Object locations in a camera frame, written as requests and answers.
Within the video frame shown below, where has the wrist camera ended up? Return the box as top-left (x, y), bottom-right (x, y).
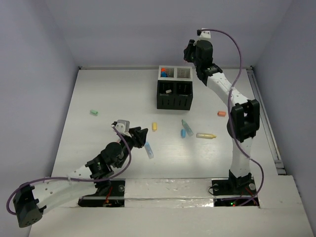
top-left (112, 119), bottom-right (130, 136)
top-left (197, 28), bottom-right (211, 41)

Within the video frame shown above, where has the yellow highlighter cap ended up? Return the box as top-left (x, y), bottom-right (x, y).
top-left (152, 122), bottom-right (158, 132)

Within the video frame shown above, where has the green highlighter cap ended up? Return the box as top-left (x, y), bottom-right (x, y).
top-left (90, 110), bottom-right (99, 116)

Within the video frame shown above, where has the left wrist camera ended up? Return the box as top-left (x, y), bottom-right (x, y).
top-left (112, 119), bottom-right (130, 136)

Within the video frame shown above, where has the orange cap black highlighter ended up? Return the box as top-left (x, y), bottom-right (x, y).
top-left (160, 68), bottom-right (167, 78)

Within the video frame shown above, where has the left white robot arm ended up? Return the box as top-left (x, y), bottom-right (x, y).
top-left (8, 120), bottom-right (148, 228)

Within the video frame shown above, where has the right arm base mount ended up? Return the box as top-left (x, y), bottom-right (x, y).
top-left (208, 170), bottom-right (259, 206)

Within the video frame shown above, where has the white slotted container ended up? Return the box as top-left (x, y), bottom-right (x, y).
top-left (158, 65), bottom-right (193, 81)

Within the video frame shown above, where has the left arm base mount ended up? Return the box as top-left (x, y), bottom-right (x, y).
top-left (78, 179), bottom-right (125, 207)

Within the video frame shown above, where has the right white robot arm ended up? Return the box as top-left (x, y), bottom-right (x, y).
top-left (184, 39), bottom-right (260, 194)

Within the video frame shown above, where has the green grey highlighter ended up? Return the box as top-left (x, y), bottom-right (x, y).
top-left (182, 120), bottom-right (194, 136)

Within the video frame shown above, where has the black slotted container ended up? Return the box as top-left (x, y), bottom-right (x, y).
top-left (156, 80), bottom-right (193, 111)

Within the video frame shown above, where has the yellow highlighter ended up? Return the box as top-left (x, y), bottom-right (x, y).
top-left (196, 133), bottom-right (217, 139)

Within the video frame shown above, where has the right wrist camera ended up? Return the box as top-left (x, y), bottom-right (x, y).
top-left (197, 28), bottom-right (211, 41)

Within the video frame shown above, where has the metal rail right edge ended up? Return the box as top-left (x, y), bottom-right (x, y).
top-left (246, 67), bottom-right (287, 175)

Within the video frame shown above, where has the light blue highlighter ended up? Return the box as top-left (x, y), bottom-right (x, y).
top-left (144, 142), bottom-right (154, 159)

